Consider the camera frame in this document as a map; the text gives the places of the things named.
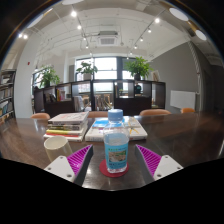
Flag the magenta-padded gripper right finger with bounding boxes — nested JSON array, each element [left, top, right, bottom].
[[134, 143, 184, 187]]

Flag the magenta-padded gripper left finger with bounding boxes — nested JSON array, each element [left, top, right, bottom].
[[43, 143, 95, 187]]

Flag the clear water bottle blue cap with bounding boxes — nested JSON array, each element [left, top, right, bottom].
[[102, 108, 130, 174]]

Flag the cream ceramic mug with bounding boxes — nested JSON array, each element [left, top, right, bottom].
[[43, 135, 74, 163]]

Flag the flat round red coaster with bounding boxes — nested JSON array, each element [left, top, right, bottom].
[[98, 158, 130, 179]]

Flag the stack of books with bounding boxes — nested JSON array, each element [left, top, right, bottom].
[[43, 111, 90, 143]]

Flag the large white and blue book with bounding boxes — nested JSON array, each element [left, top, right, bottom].
[[84, 115, 148, 143]]

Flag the low dark shelf unit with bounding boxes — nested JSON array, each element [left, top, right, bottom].
[[33, 79, 167, 118]]

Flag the tall dark bookcase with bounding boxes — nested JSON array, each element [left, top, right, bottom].
[[0, 68, 17, 124]]

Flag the bushy potted green plant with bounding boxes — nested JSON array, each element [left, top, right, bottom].
[[36, 65, 62, 88]]

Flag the small potted green plant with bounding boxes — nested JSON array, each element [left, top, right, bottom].
[[75, 61, 99, 81]]

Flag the large potted green plant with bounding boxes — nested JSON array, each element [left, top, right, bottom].
[[123, 56, 154, 81]]

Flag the ceiling air conditioner unit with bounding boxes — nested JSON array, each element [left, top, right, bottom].
[[97, 30, 120, 47]]

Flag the ceiling lights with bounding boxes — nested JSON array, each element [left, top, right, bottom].
[[18, 0, 208, 56]]

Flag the white wall radiator panel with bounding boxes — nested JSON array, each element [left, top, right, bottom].
[[169, 89, 197, 110]]

